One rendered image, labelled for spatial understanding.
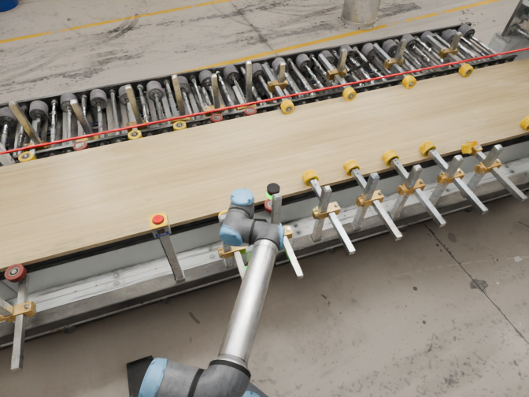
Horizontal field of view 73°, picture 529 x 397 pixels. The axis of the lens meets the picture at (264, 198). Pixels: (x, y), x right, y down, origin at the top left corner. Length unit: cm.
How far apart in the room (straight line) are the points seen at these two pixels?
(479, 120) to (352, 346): 170
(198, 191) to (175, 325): 102
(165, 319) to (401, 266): 174
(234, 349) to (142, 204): 115
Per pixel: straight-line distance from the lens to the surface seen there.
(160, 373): 102
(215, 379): 100
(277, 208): 163
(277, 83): 258
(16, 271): 202
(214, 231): 203
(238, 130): 231
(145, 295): 196
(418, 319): 278
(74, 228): 204
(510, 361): 295
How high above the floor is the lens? 242
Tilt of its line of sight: 52 degrees down
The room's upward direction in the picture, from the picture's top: 1 degrees clockwise
